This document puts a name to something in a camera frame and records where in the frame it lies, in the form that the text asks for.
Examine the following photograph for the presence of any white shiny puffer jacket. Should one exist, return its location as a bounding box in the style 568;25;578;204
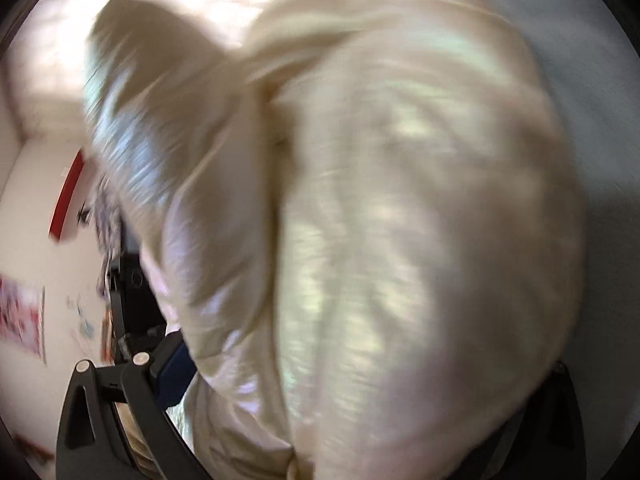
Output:
85;0;582;479

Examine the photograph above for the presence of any folded floral purple blanket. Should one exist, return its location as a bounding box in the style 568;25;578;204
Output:
93;174;122;300

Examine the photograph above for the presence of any white floral curtain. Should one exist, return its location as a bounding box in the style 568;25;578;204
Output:
6;0;272;142

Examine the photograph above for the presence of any blue-grey bed blanket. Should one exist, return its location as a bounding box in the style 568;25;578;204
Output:
490;0;639;479

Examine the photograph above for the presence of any red wall shelf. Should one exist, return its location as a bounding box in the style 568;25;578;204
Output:
49;150;86;243

